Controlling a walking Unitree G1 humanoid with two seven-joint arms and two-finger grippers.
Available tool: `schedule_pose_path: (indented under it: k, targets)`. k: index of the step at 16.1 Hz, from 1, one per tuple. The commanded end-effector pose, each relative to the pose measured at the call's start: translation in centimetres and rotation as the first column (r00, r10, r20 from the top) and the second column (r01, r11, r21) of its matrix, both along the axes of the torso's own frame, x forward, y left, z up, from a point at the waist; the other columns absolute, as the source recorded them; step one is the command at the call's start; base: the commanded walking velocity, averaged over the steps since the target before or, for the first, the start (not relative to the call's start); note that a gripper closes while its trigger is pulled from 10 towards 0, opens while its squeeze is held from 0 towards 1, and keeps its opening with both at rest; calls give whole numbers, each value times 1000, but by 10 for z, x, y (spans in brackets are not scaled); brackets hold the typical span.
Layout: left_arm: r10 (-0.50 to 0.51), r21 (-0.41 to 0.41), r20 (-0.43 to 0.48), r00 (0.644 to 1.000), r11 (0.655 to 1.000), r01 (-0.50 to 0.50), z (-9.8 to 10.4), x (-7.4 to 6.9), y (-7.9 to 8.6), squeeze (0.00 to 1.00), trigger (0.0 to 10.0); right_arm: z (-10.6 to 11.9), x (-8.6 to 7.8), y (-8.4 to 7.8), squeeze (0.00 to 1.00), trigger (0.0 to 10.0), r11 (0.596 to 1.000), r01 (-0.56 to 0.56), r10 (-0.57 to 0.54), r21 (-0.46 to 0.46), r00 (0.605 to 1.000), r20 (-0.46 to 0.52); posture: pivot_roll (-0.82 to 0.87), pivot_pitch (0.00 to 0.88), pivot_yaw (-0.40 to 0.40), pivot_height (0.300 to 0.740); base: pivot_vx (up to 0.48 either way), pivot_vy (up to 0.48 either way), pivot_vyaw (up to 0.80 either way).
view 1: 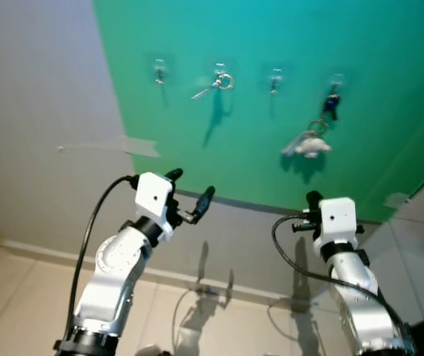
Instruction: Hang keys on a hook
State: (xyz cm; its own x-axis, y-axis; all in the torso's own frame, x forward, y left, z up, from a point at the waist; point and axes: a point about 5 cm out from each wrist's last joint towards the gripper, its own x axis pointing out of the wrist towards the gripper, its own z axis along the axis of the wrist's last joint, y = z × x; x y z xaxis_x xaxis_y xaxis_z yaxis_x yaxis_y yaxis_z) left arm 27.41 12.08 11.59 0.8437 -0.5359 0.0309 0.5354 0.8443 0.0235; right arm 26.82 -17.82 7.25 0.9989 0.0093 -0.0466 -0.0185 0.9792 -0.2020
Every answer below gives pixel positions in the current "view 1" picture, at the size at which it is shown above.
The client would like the pale masking tape piece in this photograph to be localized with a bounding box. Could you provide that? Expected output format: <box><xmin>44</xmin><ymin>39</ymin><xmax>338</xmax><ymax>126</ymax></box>
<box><xmin>384</xmin><ymin>193</ymin><xmax>411</xmax><ymax>210</ymax></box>
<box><xmin>119</xmin><ymin>135</ymin><xmax>162</xmax><ymax>159</ymax></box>

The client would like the grey robot foot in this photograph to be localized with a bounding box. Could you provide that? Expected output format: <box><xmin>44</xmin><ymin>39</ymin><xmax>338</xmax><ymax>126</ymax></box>
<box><xmin>134</xmin><ymin>345</ymin><xmax>172</xmax><ymax>356</ymax></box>

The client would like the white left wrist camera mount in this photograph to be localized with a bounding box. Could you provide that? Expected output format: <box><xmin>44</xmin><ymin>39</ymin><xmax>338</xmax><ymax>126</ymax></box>
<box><xmin>135</xmin><ymin>172</ymin><xmax>176</xmax><ymax>240</ymax></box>

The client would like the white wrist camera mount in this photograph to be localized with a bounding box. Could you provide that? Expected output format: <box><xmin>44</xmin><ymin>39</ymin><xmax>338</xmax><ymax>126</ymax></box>
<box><xmin>312</xmin><ymin>197</ymin><xmax>358</xmax><ymax>249</ymax></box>
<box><xmin>135</xmin><ymin>172</ymin><xmax>176</xmax><ymax>240</ymax></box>

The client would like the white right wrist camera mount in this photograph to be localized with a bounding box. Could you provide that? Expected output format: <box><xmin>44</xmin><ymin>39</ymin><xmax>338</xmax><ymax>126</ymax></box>
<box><xmin>312</xmin><ymin>197</ymin><xmax>358</xmax><ymax>249</ymax></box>

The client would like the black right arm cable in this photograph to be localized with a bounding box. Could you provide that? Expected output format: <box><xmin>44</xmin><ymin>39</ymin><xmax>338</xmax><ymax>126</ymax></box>
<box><xmin>271</xmin><ymin>214</ymin><xmax>417</xmax><ymax>355</ymax></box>

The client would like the silver key with ring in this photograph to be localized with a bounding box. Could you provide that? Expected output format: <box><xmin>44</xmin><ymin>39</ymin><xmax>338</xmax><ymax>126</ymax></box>
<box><xmin>191</xmin><ymin>73</ymin><xmax>234</xmax><ymax>101</ymax></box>

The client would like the clear adhesive wall hook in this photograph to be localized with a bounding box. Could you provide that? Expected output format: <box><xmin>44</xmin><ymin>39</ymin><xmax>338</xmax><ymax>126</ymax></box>
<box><xmin>265</xmin><ymin>65</ymin><xmax>287</xmax><ymax>96</ymax></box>
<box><xmin>150</xmin><ymin>53</ymin><xmax>171</xmax><ymax>87</ymax></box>
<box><xmin>326</xmin><ymin>71</ymin><xmax>346</xmax><ymax>93</ymax></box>
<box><xmin>210</xmin><ymin>58</ymin><xmax>232</xmax><ymax>79</ymax></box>

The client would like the green wall board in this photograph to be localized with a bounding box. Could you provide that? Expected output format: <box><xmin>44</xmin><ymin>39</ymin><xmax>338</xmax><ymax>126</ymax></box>
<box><xmin>93</xmin><ymin>0</ymin><xmax>424</xmax><ymax>223</ymax></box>

